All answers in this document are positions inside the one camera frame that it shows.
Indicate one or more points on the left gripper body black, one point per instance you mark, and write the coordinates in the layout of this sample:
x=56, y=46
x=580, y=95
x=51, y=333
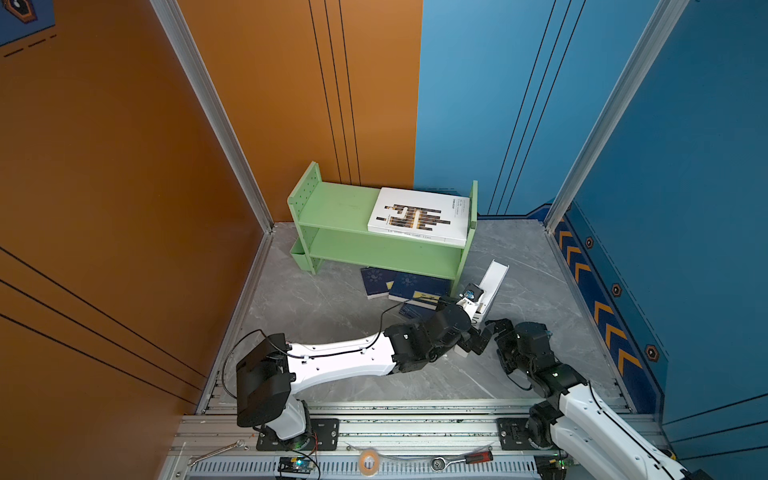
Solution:
x=430, y=358

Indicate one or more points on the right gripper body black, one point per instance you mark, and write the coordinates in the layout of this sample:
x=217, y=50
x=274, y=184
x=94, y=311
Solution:
x=508, y=353

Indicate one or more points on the white LOVER book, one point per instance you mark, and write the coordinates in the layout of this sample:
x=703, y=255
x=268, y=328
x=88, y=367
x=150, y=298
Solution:
x=490, y=283

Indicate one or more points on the white book with brown pattern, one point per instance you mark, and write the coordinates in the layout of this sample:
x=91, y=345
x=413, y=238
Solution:
x=426, y=216

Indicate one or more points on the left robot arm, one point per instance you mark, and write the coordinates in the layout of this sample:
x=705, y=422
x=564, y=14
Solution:
x=271, y=375

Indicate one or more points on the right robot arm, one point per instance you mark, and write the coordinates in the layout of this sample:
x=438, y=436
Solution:
x=572, y=417

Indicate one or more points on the blue book lower right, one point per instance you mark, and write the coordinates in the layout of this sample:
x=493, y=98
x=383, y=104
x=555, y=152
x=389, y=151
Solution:
x=415, y=313

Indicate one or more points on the blue book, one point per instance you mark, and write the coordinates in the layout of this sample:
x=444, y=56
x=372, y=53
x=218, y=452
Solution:
x=419, y=290
x=377, y=282
x=415, y=313

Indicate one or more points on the blue book top middle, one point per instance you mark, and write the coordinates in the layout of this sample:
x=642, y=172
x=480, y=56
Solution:
x=419, y=290

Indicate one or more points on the blue book rear left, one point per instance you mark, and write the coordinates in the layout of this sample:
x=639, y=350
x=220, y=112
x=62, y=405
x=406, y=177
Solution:
x=377, y=282

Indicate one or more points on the tape roll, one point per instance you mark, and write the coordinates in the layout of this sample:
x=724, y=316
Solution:
x=369, y=462

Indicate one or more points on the small circuit board right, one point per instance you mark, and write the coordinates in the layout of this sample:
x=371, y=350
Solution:
x=551, y=468

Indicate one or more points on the small circuit board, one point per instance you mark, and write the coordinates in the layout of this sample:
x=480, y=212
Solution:
x=297, y=467
x=551, y=468

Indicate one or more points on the green two-tier shelf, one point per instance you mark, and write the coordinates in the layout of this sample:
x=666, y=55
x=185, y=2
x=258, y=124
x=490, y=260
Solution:
x=331, y=223

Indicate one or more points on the small circuit board left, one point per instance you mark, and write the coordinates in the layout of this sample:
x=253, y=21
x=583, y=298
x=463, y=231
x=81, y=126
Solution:
x=297, y=467

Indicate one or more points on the silver wrench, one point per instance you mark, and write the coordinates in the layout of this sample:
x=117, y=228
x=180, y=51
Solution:
x=239, y=444

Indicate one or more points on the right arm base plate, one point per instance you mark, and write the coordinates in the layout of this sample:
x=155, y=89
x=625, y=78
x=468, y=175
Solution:
x=516, y=435

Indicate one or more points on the ratchet with red handle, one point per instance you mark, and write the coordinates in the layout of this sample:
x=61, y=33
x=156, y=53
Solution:
x=441, y=463

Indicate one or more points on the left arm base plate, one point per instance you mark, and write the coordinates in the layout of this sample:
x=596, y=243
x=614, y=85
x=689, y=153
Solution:
x=322, y=435

